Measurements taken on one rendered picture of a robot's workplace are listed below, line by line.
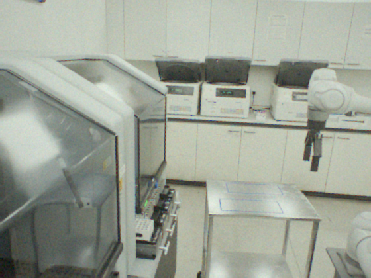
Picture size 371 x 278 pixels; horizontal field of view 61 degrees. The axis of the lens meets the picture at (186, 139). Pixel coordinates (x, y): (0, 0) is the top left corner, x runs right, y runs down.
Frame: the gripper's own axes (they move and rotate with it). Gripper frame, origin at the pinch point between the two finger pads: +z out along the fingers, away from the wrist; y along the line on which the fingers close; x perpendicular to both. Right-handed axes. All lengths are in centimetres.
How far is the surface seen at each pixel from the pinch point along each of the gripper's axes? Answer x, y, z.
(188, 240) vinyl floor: 63, 107, 120
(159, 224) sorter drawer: 68, 0, 38
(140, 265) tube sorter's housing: 72, -22, 46
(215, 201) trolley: 41, 29, 38
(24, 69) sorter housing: 104, -42, -39
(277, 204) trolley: 5.3, 31.6, 37.9
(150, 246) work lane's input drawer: 69, -17, 40
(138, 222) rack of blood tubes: 77, -8, 34
